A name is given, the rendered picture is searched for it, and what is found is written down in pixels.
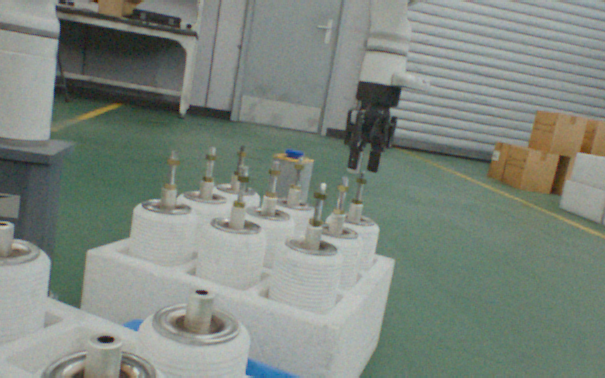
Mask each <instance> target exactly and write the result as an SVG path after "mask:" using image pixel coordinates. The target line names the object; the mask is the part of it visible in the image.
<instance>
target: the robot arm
mask: <svg viewBox="0 0 605 378"><path fill-rule="evenodd" d="M420 1H421V0H370V17H371V28H370V32H369V37H368V43H367V48H366V50H367V51H366V53H365V56H364V60H363V63H362V68H360V73H359V79H358V85H357V91H356V96H355V98H356V100H358V101H362V104H360V108H359V110H358V111H353V110H349V112H348V117H347V126H346V133H345V142H343V144H345V145H346V146H348V147H349V148H350V149H351V151H350V156H349V163H348V168H347V170H348V171H349V172H352V173H359V171H360V166H362V161H363V155H364V152H363V151H364V149H365V147H366V145H367V143H368V142H369V140H371V149H372V150H373V151H372V150H370V155H369V161H368V166H367V170H368V171H371V172H379V171H380V166H381V161H382V155H383V152H385V150H386V149H390V147H391V143H392V138H393V135H394V131H396V127H397V122H398V117H397V116H390V106H392V108H397V106H398V105H399V102H400V97H401V92H402V87H406V88H411V89H417V90H422V92H428V88H430V84H431V83H430V80H426V79H423V78H419V77H416V76H411V75H407V73H405V69H406V58H407V53H408V48H409V43H410V36H412V27H410V25H409V22H408V20H407V17H406V14H407V7H412V5H415V4H417V3H418V2H420ZM59 33H60V24H59V20H58V18H57V15H55V0H0V144H1V145H8V146H16V147H46V146H48V143H49V135H50V121H51V111H52V99H53V88H54V77H55V66H57V54H58V44H59ZM351 132H352V134H353V137H352V139H350V138H351ZM387 138H388V139H387ZM360 139H362V143H360ZM386 139H387V142H386ZM376 140H377V142H376ZM359 143H360V144H359Z"/></svg>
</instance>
